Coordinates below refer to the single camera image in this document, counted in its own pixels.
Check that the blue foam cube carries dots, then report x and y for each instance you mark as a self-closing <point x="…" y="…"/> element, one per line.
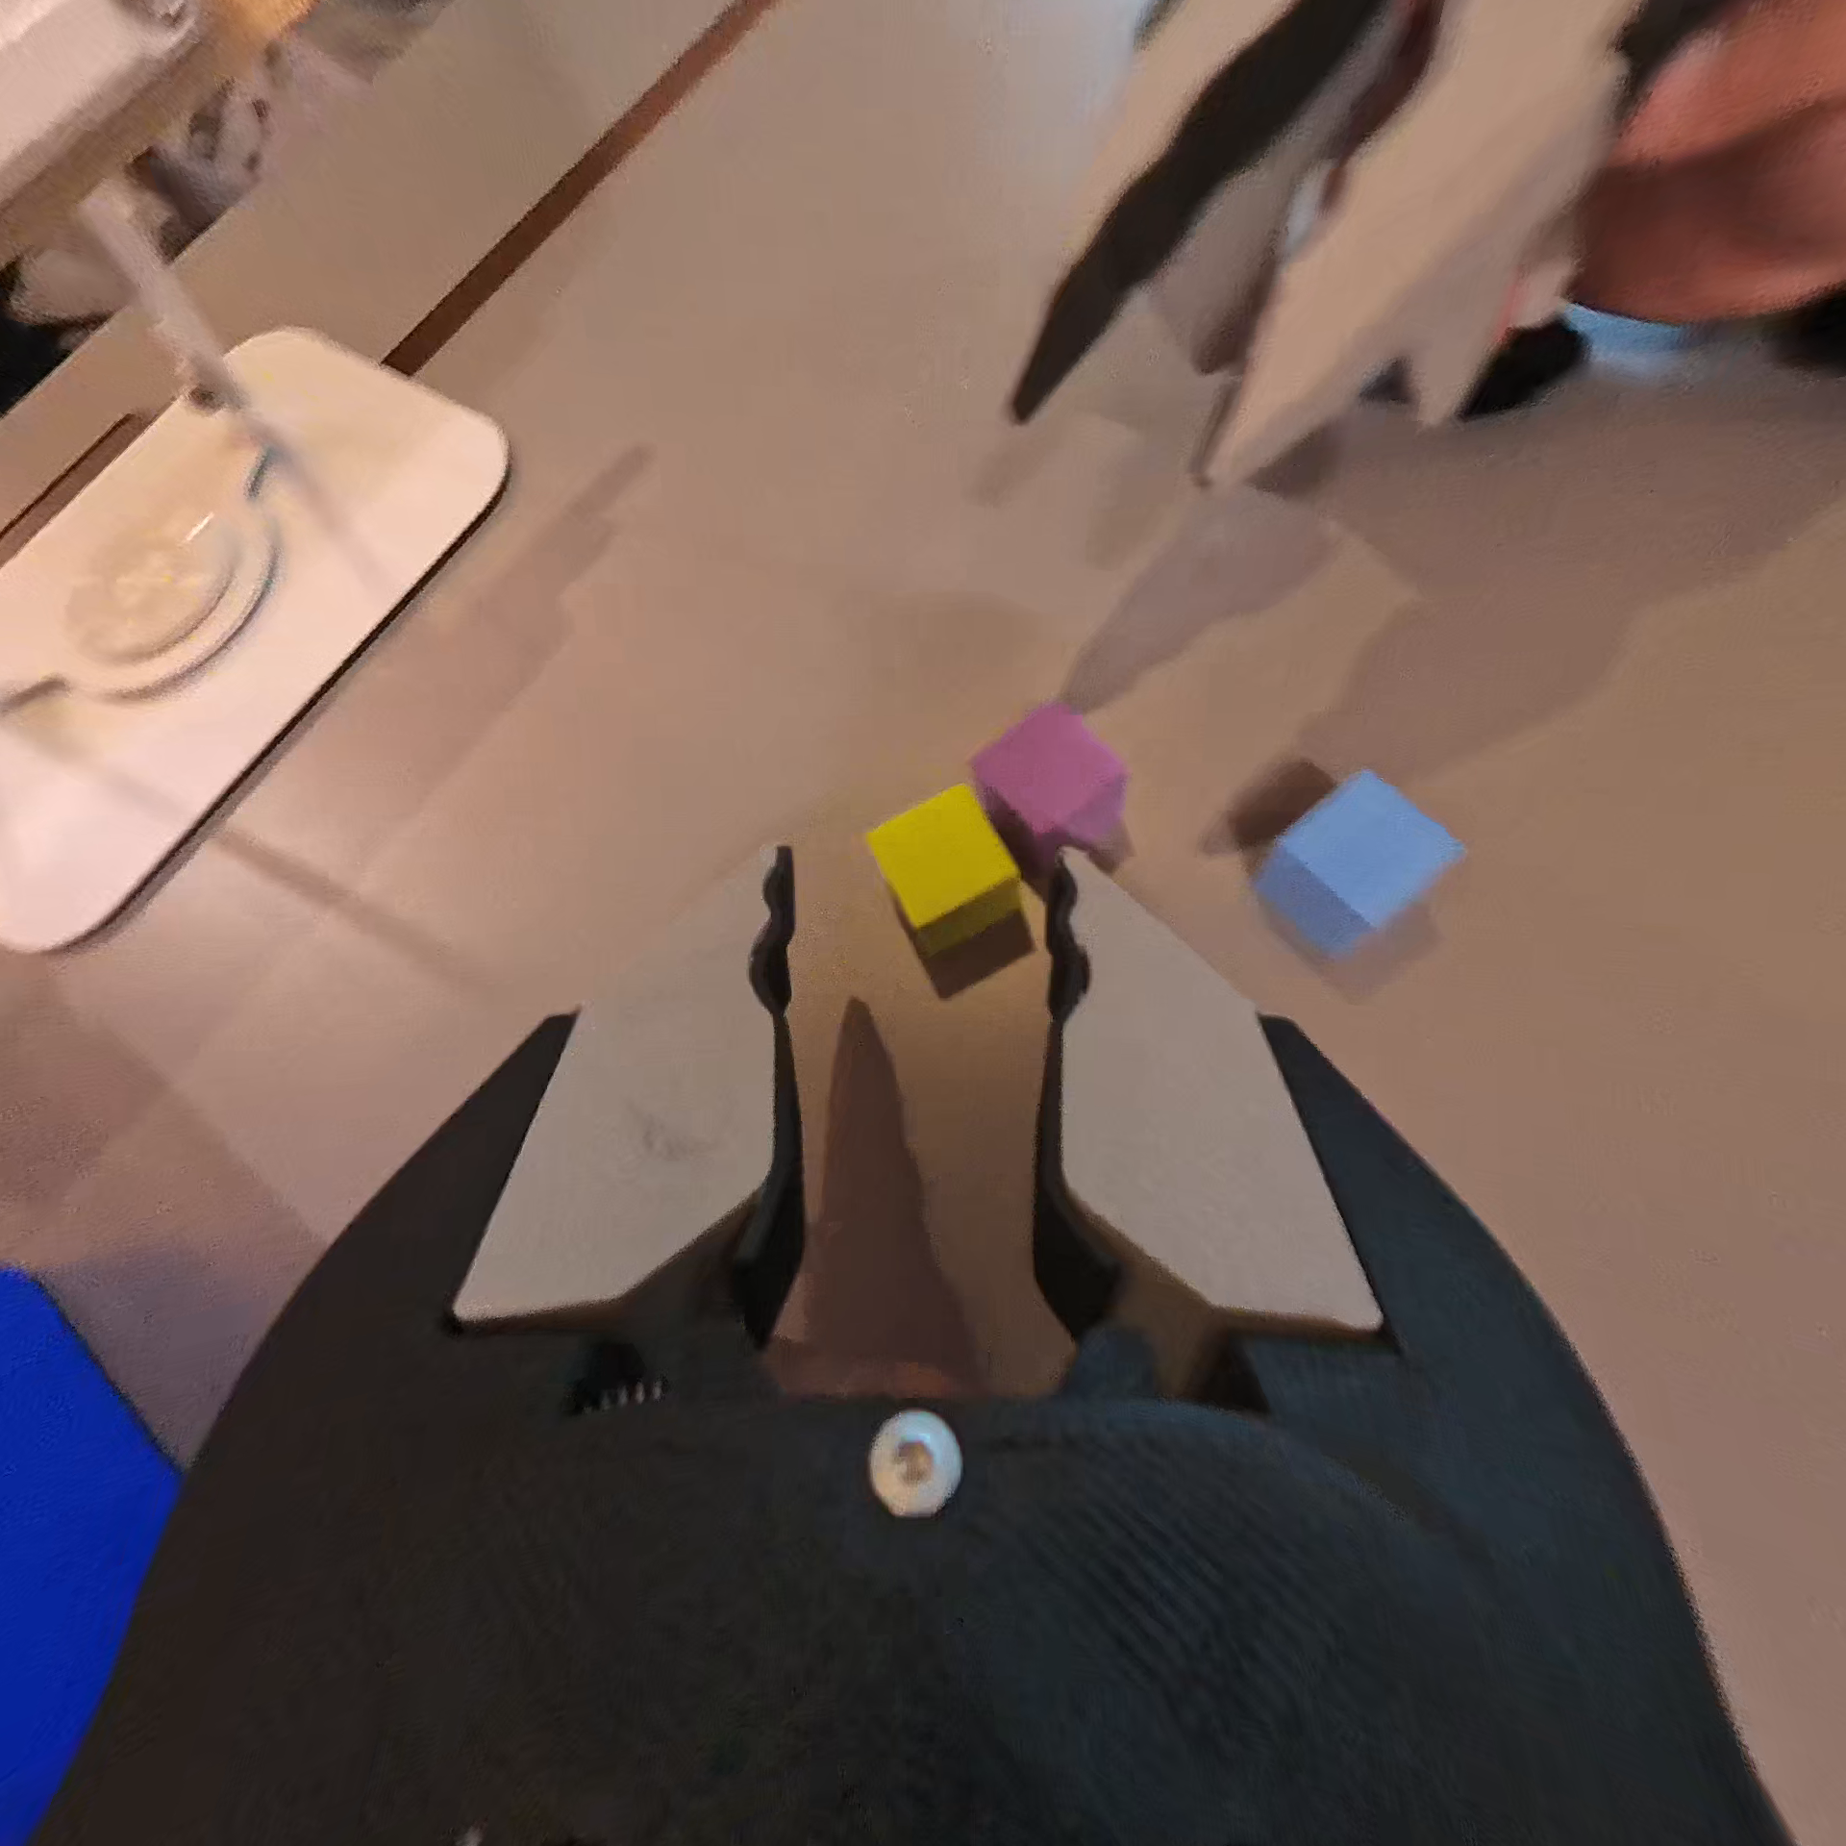
<point x="1356" y="866"/>

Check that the purple foam cube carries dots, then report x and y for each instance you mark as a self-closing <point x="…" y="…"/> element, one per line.
<point x="1053" y="778"/>

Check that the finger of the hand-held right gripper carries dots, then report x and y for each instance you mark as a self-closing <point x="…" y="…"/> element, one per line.
<point x="1226" y="273"/>
<point x="1413" y="260"/>

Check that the yellow foam cube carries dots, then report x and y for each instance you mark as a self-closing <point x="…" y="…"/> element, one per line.
<point x="946" y="858"/>

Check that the person's right hand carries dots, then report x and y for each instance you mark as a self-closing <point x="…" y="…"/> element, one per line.
<point x="1717" y="187"/>

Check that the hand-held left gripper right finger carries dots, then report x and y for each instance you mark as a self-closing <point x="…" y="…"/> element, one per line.
<point x="1196" y="1154"/>

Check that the blue plastic bin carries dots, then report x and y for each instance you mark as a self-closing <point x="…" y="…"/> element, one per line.
<point x="73" y="1528"/>

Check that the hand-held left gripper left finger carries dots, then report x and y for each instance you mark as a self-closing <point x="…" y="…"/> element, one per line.
<point x="636" y="1126"/>

